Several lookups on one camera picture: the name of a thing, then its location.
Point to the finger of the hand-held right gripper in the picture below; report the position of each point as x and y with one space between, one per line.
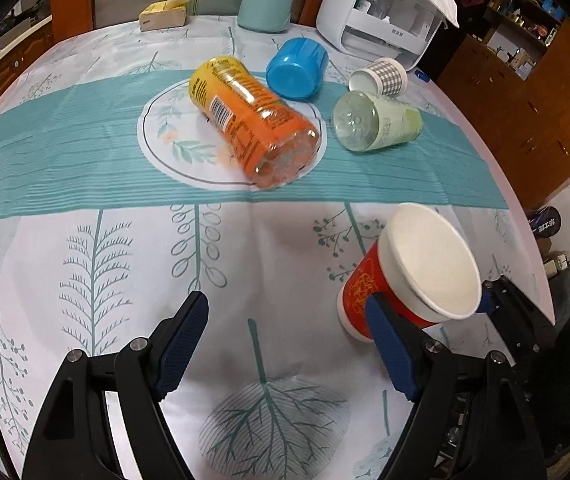
517 320

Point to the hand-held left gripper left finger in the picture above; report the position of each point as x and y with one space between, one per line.
185 350

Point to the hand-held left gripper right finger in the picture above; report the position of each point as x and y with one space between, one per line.
390 350

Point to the red paper cup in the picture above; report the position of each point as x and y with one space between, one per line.
430 260

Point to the pale green plastic cup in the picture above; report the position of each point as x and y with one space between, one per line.
380 122

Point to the grey checked paper cup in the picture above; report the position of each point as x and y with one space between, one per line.
385 76

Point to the blue plastic cup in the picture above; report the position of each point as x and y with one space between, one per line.
297 67

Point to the dark printed bag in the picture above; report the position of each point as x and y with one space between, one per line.
550 220

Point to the brown wooden cabinet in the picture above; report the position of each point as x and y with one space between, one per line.
530 110

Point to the orange plastic bottle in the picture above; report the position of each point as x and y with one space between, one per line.
250 115

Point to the small blue object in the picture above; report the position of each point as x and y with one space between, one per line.
421 75

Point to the wooden shelf with trinkets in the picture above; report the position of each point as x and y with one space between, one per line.
520 15

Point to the white water dispenser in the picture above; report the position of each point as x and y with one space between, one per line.
365 35

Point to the wooden tissue box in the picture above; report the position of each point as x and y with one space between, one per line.
162 16

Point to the low wooden sideboard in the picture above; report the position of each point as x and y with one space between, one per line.
10 60

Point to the teal ceramic canister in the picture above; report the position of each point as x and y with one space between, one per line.
265 5

